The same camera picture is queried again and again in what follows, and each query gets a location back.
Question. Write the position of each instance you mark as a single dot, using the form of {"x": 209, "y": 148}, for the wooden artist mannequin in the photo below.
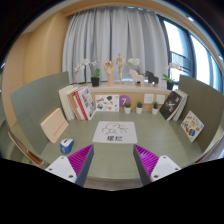
{"x": 120, "y": 65}

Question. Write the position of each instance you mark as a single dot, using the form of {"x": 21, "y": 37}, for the purple round number sign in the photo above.
{"x": 124, "y": 98}

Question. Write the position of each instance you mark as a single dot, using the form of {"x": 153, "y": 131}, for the small succulent in white pot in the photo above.
{"x": 139, "y": 109}
{"x": 155, "y": 110}
{"x": 127, "y": 109}

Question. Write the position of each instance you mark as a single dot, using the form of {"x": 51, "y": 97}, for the white sticker sheet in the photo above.
{"x": 106, "y": 102}

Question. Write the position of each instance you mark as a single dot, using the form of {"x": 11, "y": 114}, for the white orchid in black pot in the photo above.
{"x": 134, "y": 62}
{"x": 95, "y": 81}
{"x": 170, "y": 85}

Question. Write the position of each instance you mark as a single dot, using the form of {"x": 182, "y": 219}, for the blue and white computer mouse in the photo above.
{"x": 66, "y": 146}

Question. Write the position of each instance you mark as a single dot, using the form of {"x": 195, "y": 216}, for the dark-framed window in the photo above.
{"x": 180, "y": 46}

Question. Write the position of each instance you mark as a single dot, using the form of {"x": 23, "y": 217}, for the grey curtain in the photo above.
{"x": 110, "y": 36}

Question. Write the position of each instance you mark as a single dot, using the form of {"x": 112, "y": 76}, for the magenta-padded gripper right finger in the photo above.
{"x": 165, "y": 166}

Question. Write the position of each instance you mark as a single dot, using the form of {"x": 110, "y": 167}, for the white mouse pad with drawing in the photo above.
{"x": 115, "y": 133}

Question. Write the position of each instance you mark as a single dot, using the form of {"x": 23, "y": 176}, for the black cover book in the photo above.
{"x": 170, "y": 105}

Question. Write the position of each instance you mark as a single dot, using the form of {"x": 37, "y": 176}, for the black horse figurine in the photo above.
{"x": 152, "y": 77}

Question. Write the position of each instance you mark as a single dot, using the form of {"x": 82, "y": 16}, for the tan book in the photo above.
{"x": 70, "y": 100}

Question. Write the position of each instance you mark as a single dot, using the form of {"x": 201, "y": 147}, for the pink horse figurine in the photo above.
{"x": 136, "y": 78}

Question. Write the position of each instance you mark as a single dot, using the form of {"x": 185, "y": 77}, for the thick white book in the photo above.
{"x": 64, "y": 100}

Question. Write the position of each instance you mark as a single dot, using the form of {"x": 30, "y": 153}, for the white book with photo cover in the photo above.
{"x": 87, "y": 102}

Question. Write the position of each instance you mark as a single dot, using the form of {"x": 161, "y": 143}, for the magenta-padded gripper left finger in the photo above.
{"x": 60, "y": 166}

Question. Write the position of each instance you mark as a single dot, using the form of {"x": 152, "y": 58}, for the beige book with red text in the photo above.
{"x": 54, "y": 126}

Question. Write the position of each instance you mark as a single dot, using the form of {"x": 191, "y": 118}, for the colourful illustrated book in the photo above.
{"x": 192, "y": 126}

